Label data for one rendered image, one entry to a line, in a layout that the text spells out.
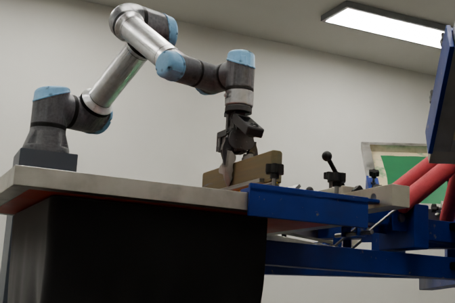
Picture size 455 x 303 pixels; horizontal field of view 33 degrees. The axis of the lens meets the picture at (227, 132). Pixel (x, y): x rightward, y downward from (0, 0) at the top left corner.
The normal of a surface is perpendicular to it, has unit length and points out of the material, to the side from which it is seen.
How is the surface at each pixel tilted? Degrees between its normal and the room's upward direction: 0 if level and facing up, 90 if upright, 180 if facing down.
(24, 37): 90
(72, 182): 90
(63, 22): 90
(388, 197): 90
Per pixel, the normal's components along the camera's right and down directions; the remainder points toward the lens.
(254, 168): -0.91, -0.15
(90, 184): 0.42, -0.18
